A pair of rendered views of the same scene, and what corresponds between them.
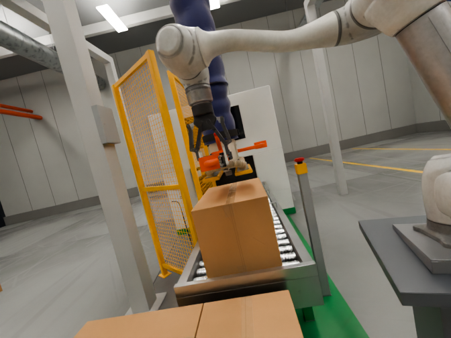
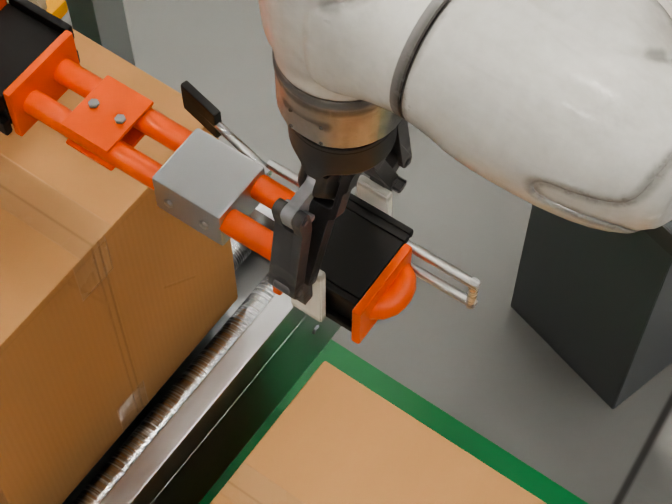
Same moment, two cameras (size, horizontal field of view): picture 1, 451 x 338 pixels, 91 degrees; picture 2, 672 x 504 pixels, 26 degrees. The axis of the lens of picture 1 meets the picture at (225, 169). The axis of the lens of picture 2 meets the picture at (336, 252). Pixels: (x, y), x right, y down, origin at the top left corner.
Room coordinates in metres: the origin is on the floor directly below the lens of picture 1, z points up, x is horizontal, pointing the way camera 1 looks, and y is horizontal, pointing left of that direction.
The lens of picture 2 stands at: (0.51, 0.54, 2.18)
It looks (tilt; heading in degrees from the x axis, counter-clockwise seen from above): 59 degrees down; 300
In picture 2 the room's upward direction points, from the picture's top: straight up
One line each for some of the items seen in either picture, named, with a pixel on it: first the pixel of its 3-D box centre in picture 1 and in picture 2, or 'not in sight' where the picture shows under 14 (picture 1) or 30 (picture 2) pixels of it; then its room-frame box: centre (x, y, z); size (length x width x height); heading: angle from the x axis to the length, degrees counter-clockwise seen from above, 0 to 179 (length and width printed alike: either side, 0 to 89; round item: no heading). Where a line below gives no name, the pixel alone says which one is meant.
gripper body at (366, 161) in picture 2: (204, 117); (342, 139); (0.80, 0.03, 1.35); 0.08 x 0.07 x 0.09; 84
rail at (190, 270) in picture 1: (213, 222); not in sight; (2.21, 0.24, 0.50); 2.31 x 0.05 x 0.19; 174
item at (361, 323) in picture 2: (211, 161); (341, 269); (0.79, 0.04, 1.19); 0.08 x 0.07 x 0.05; 175
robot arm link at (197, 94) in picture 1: (199, 96); (343, 75); (0.80, 0.03, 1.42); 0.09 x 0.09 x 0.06
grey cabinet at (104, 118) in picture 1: (107, 125); not in sight; (1.85, 0.87, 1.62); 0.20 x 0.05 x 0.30; 174
